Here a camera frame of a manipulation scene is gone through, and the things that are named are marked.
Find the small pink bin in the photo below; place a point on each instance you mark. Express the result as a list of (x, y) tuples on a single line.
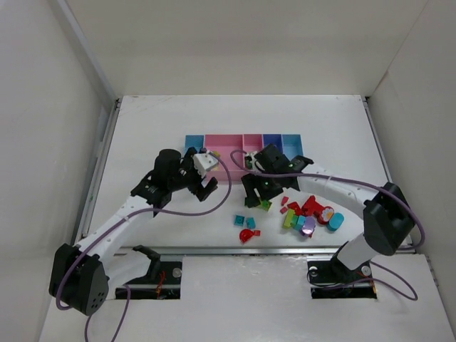
[(253, 142)]

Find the light blue bin left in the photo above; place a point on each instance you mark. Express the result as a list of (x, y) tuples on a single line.
[(195, 141)]

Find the red round flower lego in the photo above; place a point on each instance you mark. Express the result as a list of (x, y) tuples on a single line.
[(325, 215)]

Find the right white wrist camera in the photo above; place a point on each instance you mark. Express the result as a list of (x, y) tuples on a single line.
[(250, 161)]

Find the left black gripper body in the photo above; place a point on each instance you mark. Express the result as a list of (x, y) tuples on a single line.
[(194, 177)]

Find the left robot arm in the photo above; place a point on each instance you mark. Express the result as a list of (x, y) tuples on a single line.
[(82, 273)]

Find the red dome lego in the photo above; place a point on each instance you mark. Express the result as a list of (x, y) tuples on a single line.
[(246, 234)]

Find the metal table rail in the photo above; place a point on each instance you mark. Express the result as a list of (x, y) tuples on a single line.
[(225, 251)]

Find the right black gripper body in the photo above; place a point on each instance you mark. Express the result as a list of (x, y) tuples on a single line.
[(257, 187)]

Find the green lego row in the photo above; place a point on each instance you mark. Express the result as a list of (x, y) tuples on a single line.
[(265, 205)]

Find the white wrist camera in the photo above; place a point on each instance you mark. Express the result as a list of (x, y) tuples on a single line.
[(250, 161), (204, 162)]

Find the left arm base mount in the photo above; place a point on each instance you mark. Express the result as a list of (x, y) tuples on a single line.
[(162, 280)]

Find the red slope lego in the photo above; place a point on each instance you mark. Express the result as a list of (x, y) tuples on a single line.
[(284, 200)]

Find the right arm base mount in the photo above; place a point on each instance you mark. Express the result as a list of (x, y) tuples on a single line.
[(329, 281)]

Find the large pink bin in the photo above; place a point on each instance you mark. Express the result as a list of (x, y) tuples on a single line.
[(223, 145)]

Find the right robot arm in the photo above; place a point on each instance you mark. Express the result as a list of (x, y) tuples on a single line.
[(387, 217)]

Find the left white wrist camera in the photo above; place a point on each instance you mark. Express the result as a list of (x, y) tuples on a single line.
[(204, 162)]

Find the lavender flower lego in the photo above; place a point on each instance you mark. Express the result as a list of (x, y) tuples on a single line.
[(308, 227)]

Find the red lego cluster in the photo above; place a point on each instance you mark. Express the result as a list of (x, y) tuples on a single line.
[(310, 208)]

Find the teal lego bricks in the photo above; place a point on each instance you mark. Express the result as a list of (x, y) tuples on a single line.
[(242, 221)]

